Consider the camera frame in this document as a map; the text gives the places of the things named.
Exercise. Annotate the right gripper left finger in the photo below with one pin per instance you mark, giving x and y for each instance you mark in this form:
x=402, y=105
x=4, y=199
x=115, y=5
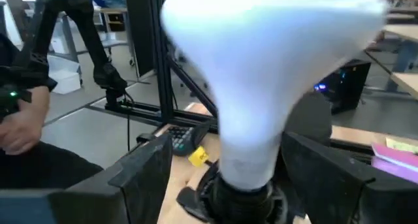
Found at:
x=98, y=201

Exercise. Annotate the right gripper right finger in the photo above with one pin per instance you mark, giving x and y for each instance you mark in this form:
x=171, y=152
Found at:
x=343, y=198

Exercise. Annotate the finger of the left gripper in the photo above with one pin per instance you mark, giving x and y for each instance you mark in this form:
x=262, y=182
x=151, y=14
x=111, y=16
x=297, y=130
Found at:
x=194, y=202

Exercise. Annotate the lamp with round wooden base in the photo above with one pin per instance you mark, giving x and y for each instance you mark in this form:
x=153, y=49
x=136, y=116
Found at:
x=241, y=206

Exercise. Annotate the white flood lightbulb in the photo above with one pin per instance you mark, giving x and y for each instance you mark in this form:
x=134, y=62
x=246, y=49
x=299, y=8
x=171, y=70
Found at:
x=261, y=70

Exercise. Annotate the black computer tower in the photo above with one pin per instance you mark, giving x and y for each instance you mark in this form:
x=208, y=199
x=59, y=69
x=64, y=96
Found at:
x=349, y=87

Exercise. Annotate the black desk calculator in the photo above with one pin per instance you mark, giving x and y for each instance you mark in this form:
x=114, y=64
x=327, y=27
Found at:
x=183, y=139

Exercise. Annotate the pink stapler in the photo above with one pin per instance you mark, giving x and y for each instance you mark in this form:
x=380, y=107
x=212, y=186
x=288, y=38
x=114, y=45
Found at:
x=398, y=163

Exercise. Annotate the person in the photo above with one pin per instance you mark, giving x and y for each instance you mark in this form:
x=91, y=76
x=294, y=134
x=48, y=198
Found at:
x=39, y=168

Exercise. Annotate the yellow sticky note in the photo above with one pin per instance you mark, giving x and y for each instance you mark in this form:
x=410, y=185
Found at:
x=403, y=145

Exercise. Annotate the person's hand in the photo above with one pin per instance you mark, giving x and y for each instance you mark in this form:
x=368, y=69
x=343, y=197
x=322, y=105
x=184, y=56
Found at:
x=19, y=132

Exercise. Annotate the light wooden desk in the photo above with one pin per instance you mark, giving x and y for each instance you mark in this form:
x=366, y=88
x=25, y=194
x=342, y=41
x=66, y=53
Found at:
x=406, y=83

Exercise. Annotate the white box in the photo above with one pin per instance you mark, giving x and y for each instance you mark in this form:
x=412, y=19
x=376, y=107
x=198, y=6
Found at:
x=65, y=80

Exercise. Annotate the small rolling table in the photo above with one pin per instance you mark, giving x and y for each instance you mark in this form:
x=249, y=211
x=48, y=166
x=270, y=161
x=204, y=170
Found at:
x=114, y=11

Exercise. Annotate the black aluminium frame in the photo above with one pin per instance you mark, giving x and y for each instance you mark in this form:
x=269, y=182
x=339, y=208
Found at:
x=163, y=54

